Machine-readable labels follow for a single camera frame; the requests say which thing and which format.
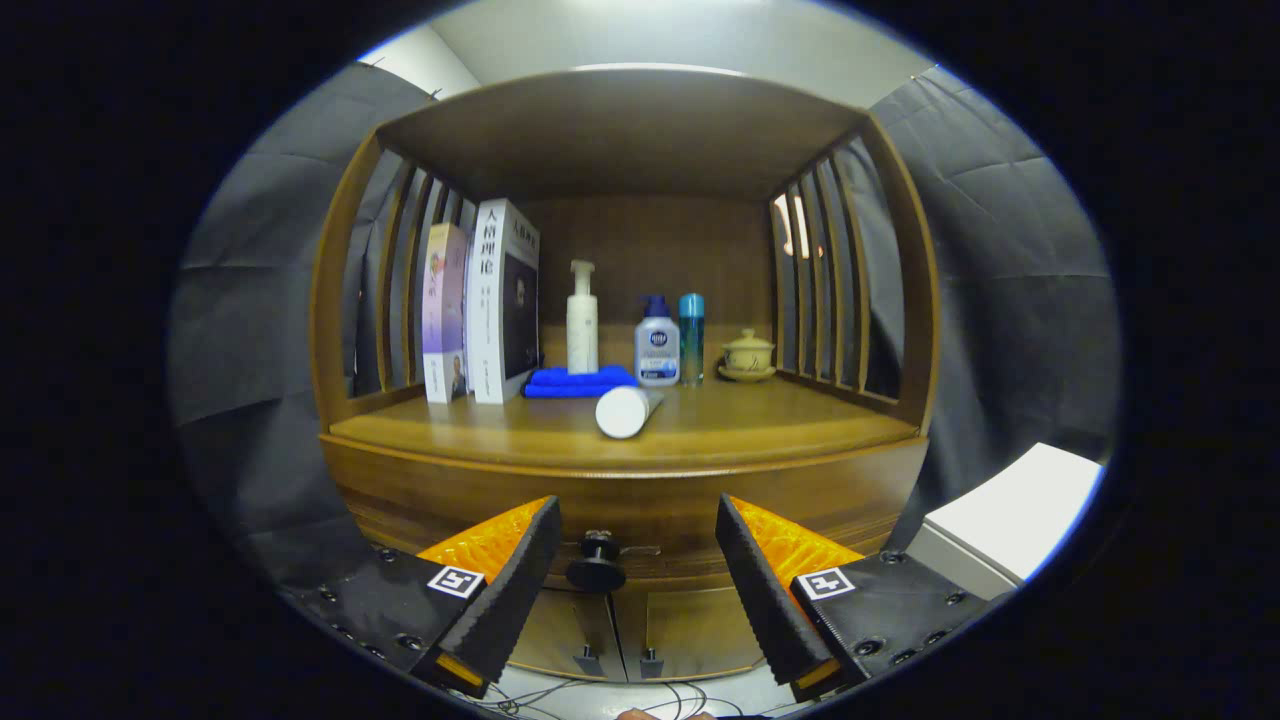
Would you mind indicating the thick white book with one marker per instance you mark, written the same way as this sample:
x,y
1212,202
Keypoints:
x,y
485,310

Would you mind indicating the white squeeze tube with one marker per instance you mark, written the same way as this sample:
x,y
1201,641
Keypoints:
x,y
622,412

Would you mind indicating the blue folded cloth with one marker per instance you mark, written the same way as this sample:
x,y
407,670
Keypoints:
x,y
560,382

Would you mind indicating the white pump bottle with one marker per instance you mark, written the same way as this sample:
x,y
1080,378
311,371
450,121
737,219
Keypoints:
x,y
582,335

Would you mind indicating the wooden cabinet door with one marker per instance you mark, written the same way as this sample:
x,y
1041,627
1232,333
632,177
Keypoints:
x,y
560,630
700,630

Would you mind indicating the white grey box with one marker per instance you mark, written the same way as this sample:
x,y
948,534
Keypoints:
x,y
1010,500

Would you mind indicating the pink purple book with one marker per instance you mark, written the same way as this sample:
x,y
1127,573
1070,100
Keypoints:
x,y
445,310

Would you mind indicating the beige lidded teacup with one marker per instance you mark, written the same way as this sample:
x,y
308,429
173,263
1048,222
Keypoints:
x,y
747,353

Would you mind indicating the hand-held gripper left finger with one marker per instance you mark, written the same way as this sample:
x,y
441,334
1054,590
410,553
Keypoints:
x,y
520,590

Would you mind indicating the black backdrop cloth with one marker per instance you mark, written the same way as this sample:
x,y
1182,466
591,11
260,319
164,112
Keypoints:
x,y
260,330

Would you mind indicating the wooden countertop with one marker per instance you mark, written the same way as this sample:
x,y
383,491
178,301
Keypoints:
x,y
760,425

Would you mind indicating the brown wooden cabinet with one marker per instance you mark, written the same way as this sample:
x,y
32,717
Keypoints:
x,y
620,130

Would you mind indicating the white blue-capped lotion bottle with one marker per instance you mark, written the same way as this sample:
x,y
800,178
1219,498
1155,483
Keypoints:
x,y
657,350

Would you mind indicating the wooden drawer with black knob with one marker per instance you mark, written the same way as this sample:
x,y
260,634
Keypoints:
x,y
640,500

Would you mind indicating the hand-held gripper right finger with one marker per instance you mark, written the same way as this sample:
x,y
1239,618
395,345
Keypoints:
x,y
765,600

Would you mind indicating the teal bottle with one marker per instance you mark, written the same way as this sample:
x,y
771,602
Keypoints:
x,y
691,340

